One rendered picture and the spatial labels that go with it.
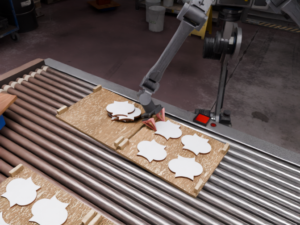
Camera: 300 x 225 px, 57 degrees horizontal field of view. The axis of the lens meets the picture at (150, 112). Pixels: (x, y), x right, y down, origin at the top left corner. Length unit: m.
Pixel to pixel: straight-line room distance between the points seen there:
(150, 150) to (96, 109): 0.42
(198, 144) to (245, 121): 1.85
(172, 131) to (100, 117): 0.39
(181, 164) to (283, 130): 2.08
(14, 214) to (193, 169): 0.71
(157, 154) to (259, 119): 2.10
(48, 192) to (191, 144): 0.65
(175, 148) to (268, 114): 2.15
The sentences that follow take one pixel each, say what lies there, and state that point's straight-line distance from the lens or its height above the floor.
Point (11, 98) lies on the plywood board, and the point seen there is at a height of 1.04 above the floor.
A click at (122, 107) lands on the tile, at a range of 1.46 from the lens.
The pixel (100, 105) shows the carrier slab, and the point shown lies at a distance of 1.56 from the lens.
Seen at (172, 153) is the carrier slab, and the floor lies 0.94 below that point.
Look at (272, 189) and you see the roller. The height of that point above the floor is 0.91.
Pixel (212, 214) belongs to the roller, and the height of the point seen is 0.91.
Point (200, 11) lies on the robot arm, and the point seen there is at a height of 1.50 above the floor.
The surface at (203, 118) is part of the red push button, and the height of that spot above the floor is 0.93.
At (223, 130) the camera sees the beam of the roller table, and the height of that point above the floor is 0.92.
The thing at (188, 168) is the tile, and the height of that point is 0.95.
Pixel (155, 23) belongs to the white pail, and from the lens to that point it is 4.99.
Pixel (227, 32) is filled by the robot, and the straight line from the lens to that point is 1.83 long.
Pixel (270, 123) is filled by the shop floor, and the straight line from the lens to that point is 3.22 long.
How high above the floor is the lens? 1.86
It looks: 38 degrees down
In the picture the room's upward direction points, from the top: 3 degrees clockwise
